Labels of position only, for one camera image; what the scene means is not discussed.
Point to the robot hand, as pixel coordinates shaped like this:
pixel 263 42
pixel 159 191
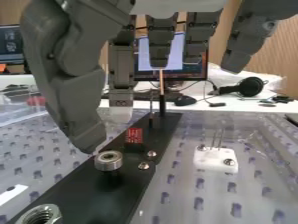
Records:
pixel 67 66

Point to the steel bearing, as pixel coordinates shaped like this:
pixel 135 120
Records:
pixel 110 160

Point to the computer monitor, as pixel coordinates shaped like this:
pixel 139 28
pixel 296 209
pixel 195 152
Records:
pixel 195 70
pixel 11 43

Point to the clear box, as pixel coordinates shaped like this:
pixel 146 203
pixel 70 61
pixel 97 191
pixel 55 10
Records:
pixel 54 140

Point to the thin stick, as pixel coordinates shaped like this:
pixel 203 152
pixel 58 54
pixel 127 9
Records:
pixel 162 90

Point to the black mouse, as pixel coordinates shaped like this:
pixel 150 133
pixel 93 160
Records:
pixel 186 100

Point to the small silver screw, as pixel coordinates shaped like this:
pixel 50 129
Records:
pixel 143 165
pixel 152 154

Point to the black plate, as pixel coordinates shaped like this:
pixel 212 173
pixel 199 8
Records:
pixel 107 196

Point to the black headphones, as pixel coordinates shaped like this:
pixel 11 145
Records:
pixel 248 87

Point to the white desk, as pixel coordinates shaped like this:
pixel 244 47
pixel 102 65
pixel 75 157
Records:
pixel 248 103

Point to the small white block with pins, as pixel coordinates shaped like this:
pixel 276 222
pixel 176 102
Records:
pixel 218 161

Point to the large steel nut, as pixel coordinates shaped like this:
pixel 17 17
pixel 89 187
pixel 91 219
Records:
pixel 41 215

